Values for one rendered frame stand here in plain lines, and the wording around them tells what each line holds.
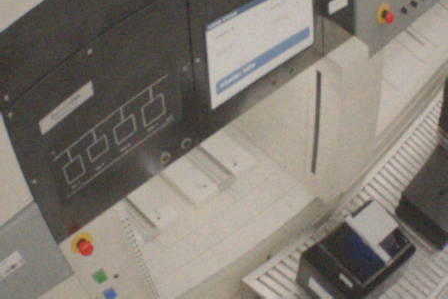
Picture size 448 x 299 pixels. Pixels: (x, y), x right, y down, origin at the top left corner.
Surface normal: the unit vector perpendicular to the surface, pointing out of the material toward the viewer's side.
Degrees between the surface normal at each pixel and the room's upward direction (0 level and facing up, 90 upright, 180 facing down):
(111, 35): 90
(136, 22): 90
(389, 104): 0
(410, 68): 0
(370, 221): 0
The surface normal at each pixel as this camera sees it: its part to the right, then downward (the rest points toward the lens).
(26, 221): 0.66, 0.55
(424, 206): -0.04, -0.65
